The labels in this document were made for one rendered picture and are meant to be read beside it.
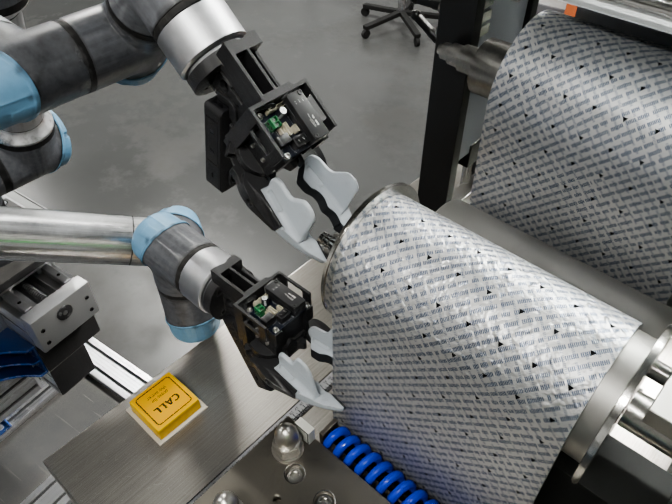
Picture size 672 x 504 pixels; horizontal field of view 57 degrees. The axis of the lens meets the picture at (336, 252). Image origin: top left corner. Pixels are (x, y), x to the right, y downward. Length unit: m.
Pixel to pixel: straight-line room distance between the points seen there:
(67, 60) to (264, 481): 0.47
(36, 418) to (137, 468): 1.00
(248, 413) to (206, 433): 0.06
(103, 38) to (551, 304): 0.48
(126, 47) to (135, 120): 2.61
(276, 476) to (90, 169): 2.43
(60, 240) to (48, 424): 0.98
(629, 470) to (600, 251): 0.22
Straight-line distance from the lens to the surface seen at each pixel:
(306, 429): 0.72
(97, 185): 2.90
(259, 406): 0.92
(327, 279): 0.56
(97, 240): 0.94
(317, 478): 0.72
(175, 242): 0.79
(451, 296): 0.51
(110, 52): 0.68
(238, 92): 0.58
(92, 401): 1.85
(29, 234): 0.94
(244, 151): 0.59
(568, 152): 0.65
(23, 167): 1.30
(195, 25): 0.59
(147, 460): 0.91
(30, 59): 0.65
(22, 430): 1.88
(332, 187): 0.61
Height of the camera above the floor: 1.68
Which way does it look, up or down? 44 degrees down
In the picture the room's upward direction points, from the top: straight up
